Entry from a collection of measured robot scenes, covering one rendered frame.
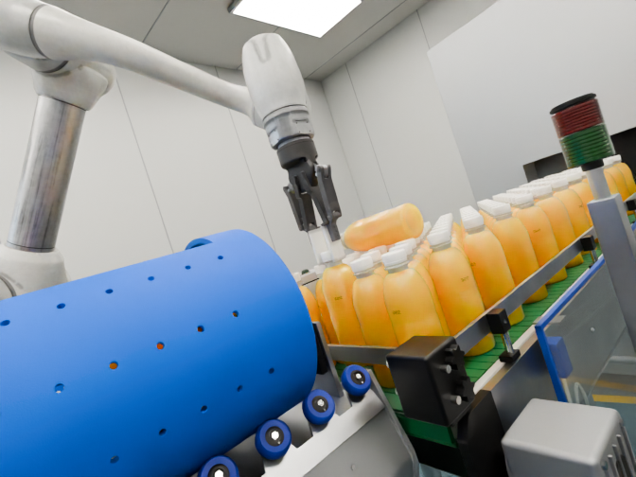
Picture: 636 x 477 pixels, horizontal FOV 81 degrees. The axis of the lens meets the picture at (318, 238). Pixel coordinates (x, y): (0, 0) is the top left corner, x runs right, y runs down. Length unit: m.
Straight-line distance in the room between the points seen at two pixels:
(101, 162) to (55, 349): 3.32
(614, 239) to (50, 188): 1.17
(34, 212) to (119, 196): 2.50
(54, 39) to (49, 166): 0.31
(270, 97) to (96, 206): 2.92
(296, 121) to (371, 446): 0.54
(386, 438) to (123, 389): 0.37
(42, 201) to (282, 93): 0.68
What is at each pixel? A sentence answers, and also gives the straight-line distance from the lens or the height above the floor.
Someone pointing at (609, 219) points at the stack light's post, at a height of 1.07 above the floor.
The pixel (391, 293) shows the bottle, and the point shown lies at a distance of 0.59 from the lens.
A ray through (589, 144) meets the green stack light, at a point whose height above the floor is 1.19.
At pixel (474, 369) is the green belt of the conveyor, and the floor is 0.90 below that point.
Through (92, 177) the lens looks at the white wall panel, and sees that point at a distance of 3.62.
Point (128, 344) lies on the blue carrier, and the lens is 0.41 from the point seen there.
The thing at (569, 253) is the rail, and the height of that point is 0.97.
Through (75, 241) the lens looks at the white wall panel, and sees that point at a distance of 3.43.
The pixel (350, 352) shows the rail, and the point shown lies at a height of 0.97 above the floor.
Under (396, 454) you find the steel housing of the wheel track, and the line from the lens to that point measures 0.62.
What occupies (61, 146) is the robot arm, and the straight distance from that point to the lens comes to 1.13.
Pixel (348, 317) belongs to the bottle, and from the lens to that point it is 0.70.
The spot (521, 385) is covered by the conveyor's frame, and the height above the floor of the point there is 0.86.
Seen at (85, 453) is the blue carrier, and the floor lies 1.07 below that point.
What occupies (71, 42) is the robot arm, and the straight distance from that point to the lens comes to 0.94.
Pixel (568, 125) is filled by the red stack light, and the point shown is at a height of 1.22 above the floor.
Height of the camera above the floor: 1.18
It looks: level
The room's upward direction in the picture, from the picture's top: 18 degrees counter-clockwise
